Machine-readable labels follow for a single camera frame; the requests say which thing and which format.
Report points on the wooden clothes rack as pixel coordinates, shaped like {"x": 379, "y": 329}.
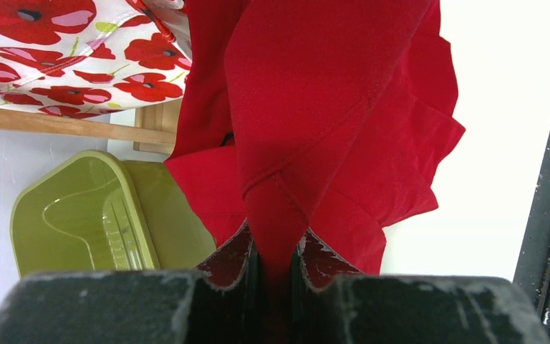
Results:
{"x": 154, "y": 129}

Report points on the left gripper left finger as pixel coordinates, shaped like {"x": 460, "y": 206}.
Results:
{"x": 225, "y": 308}

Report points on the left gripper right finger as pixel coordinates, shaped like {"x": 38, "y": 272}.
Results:
{"x": 321, "y": 303}

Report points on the red poppy print garment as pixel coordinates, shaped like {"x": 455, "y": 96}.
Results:
{"x": 82, "y": 58}

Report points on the red skirt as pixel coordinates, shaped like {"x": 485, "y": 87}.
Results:
{"x": 324, "y": 115}

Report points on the green plastic basket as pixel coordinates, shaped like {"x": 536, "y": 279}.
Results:
{"x": 96, "y": 212}

